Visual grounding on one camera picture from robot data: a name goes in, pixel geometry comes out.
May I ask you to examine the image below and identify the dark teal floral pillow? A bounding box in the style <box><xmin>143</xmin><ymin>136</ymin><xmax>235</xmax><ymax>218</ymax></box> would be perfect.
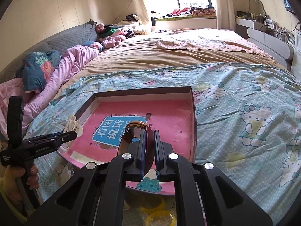
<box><xmin>21</xmin><ymin>50</ymin><xmax>61</xmax><ymax>93</ymax></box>

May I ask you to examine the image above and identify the brown strap wristwatch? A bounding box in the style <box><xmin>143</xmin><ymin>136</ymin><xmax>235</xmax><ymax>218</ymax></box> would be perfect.
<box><xmin>117</xmin><ymin>121</ymin><xmax>155</xmax><ymax>176</ymax></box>

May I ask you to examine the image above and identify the pink book with blue label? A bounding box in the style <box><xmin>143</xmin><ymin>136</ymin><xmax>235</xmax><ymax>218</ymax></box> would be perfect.
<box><xmin>61</xmin><ymin>98</ymin><xmax>195</xmax><ymax>195</ymax></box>

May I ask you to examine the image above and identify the white grey dressing table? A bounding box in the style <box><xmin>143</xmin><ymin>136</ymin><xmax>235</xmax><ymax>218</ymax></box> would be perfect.
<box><xmin>235</xmin><ymin>18</ymin><xmax>293</xmax><ymax>71</ymax></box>

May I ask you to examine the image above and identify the cream hair claw clip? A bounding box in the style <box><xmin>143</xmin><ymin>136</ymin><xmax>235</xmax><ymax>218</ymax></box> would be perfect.
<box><xmin>63</xmin><ymin>114</ymin><xmax>83</xmax><ymax>137</ymax></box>

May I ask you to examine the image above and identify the white drawer cabinet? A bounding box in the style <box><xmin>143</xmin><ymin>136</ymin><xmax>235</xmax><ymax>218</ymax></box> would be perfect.
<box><xmin>290</xmin><ymin>29</ymin><xmax>301</xmax><ymax>81</ymax></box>

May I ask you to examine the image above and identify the vanity mirror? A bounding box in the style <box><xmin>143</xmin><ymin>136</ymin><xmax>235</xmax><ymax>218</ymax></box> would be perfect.
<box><xmin>249</xmin><ymin>0</ymin><xmax>266</xmax><ymax>17</ymax></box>

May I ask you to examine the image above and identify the Hello Kitty teal bedsheet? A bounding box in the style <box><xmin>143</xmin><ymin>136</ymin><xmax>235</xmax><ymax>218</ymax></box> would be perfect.
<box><xmin>26</xmin><ymin>63</ymin><xmax>300</xmax><ymax>223</ymax></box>

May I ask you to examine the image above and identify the dark cardboard box tray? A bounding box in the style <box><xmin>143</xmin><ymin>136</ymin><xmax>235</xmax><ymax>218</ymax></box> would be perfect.
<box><xmin>56</xmin><ymin>86</ymin><xmax>198</xmax><ymax>196</ymax></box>

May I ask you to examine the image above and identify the pink quilt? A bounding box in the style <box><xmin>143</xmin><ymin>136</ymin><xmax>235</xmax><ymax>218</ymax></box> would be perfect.
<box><xmin>1</xmin><ymin>42</ymin><xmax>103</xmax><ymax>140</ymax></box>

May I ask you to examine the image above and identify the tan bed blanket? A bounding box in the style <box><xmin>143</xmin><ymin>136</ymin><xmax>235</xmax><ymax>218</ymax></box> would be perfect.
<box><xmin>55</xmin><ymin>34</ymin><xmax>286</xmax><ymax>98</ymax></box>

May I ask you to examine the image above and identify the clothes pile on windowsill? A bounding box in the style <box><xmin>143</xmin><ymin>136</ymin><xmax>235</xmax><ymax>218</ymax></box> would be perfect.
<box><xmin>152</xmin><ymin>5</ymin><xmax>216</xmax><ymax>19</ymax></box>

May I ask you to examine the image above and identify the pink floral thin blanket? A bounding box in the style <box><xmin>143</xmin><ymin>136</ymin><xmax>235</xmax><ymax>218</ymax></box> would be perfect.
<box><xmin>156</xmin><ymin>29</ymin><xmax>274</xmax><ymax>60</ymax></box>

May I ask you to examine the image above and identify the bag with yellow bangles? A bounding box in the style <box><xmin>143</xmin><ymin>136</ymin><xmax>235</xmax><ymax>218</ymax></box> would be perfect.
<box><xmin>122</xmin><ymin>189</ymin><xmax>177</xmax><ymax>225</ymax></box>

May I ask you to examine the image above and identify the left hand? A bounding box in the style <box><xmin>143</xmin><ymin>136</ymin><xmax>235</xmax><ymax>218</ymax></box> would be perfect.
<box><xmin>0</xmin><ymin>163</ymin><xmax>40</xmax><ymax>208</ymax></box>

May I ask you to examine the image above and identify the grey quilted headboard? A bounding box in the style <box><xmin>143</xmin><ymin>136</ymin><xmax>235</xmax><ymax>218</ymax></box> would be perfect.
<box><xmin>0</xmin><ymin>20</ymin><xmax>97</xmax><ymax>83</ymax></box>

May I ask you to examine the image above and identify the clothes pile by headboard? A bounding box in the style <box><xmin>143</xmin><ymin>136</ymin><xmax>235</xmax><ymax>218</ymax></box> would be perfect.
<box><xmin>83</xmin><ymin>14</ymin><xmax>146</xmax><ymax>52</ymax></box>

